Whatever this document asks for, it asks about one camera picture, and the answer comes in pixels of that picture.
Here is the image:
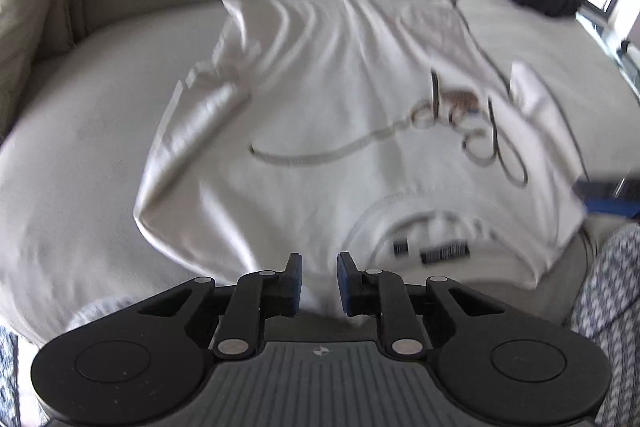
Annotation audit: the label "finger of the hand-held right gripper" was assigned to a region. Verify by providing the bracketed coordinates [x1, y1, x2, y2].
[574, 179, 640, 214]

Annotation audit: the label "person's patterned pants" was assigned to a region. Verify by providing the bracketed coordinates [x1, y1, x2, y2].
[0, 224, 640, 427]

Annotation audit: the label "white printed t-shirt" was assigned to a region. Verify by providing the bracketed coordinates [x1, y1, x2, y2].
[133, 0, 589, 293]

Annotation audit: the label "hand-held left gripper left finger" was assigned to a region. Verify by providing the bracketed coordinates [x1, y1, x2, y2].
[133, 253, 304, 361]

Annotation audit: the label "grey sofa cushion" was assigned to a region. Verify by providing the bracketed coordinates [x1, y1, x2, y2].
[0, 0, 72, 142]

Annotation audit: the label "grey sofa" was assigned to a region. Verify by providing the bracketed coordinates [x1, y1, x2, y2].
[0, 0, 640, 358]

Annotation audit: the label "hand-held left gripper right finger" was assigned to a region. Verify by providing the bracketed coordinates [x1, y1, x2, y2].
[337, 252, 507, 360]

